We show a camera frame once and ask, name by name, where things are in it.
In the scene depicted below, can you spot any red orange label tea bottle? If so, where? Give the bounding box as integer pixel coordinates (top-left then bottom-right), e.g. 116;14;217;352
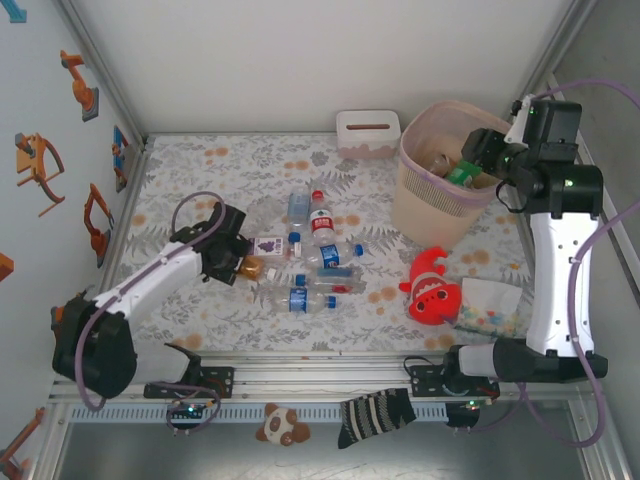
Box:
234;253;279;281

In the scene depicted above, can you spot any purple grape label bottle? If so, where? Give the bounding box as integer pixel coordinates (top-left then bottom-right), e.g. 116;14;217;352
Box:
248;236;304;261

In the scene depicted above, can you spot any green bottle yellow cap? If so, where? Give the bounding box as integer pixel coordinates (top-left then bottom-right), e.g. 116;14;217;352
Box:
446;159;484;187

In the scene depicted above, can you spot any brown tea bottle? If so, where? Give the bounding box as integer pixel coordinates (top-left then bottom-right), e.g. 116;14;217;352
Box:
422;149;456;177

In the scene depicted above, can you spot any crushed clear bottle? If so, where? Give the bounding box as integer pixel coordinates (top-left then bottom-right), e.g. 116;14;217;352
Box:
247;195;289;226

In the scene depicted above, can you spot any pale blue label bottle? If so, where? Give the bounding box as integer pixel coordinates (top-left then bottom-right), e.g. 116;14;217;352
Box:
285;191;312;244

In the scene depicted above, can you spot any blue label blue cap bottle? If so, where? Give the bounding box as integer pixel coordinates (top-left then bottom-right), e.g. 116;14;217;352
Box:
259;285;338;314

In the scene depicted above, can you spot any red label red cap bottle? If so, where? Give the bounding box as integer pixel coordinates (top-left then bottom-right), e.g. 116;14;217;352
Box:
308;189;337;246

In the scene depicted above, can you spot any dark blue label cola bottle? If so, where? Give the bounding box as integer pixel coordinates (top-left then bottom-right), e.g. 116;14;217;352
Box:
302;242;366;270

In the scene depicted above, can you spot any clear bottle blue cap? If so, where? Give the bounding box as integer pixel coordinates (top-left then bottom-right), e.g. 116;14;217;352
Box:
293;267;368;296

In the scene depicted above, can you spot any beige bin with pink liner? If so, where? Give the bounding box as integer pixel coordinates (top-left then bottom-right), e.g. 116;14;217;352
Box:
391;99;514;249

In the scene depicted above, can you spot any grey floral tablecloth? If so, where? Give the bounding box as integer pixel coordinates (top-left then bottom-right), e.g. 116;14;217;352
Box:
97;132;556;354

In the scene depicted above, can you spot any white tissue box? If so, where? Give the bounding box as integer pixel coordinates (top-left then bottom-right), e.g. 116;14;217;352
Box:
335;109;401;160

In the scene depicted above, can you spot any small controller board with LEDs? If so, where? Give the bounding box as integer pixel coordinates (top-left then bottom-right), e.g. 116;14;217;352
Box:
447;398;494;430
169;402;211;419

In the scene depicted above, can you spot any clear bag of colourful candies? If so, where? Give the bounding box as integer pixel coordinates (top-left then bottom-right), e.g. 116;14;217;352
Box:
452;276;524;335

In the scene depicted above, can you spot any brown white panda plush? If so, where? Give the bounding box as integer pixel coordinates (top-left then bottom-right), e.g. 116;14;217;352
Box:
254;402;312;446

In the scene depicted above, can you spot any red fish plush toy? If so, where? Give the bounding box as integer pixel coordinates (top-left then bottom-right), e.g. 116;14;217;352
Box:
398;245;464;327

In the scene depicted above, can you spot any black white striped sock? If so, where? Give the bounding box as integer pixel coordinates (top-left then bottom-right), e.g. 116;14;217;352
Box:
337;387;418;450

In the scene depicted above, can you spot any aluminium frame post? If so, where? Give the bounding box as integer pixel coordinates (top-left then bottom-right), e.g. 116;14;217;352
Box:
509;0;599;121
52;0;151;151

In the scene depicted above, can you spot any blue orange wall sticker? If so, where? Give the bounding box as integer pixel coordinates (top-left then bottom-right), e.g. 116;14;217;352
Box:
112;124;132;194

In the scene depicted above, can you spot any grey slotted cable duct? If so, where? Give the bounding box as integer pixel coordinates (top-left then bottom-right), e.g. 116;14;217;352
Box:
69;403;449;425

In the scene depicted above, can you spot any aluminium table rail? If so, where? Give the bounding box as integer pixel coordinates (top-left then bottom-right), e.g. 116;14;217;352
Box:
49;349;601;403

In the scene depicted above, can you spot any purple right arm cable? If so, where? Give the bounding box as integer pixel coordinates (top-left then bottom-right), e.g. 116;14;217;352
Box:
447;77;640;449

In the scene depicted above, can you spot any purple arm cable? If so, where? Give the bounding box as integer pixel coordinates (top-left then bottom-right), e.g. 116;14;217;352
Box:
78;191;229;412
447;77;640;449

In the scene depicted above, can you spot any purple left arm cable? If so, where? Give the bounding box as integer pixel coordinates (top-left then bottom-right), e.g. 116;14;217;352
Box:
78;191;229;412

